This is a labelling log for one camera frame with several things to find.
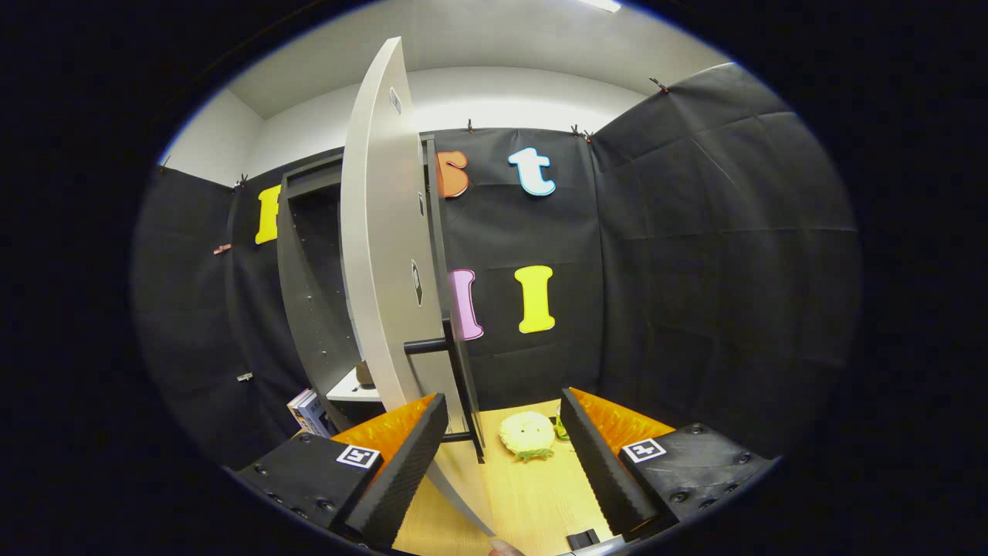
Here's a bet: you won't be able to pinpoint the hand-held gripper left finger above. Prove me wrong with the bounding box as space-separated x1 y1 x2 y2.
232 392 450 549

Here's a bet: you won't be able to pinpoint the black backdrop cloth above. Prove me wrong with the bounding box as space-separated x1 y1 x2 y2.
131 62 861 472

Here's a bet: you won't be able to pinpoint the grey shoe cabinet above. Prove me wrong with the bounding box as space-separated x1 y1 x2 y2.
276 134 456 433

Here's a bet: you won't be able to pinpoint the beige shoe cabinet door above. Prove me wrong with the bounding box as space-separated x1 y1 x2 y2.
340 36 496 537

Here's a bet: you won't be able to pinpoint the blue book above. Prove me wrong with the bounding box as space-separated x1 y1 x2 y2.
297 392 334 439

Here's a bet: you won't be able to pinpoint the yellow round toy green leaves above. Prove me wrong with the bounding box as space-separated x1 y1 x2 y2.
499 411 557 463

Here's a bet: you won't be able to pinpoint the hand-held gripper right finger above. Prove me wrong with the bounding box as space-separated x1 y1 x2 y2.
560 386 777 541

